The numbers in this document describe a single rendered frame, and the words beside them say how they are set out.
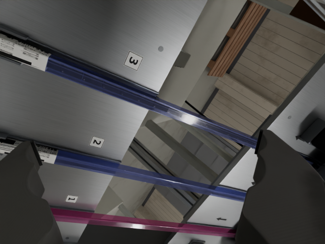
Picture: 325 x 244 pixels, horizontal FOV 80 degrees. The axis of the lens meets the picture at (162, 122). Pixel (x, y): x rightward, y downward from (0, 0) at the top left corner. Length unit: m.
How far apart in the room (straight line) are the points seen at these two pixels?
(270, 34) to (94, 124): 4.07
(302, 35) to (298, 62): 0.42
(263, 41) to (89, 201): 4.06
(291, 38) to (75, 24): 4.06
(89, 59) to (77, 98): 0.04
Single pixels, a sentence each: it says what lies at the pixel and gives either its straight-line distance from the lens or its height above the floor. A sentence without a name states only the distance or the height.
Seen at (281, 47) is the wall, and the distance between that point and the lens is 4.17.
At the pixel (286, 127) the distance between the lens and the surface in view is 0.35.
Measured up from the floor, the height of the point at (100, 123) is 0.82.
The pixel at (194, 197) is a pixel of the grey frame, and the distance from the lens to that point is 0.69.
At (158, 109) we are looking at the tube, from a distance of 0.22.
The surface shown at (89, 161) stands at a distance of 0.27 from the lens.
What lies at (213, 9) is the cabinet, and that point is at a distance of 0.81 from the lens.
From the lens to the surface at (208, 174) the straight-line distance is 0.79.
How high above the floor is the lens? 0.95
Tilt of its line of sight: 19 degrees down
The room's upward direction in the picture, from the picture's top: 129 degrees clockwise
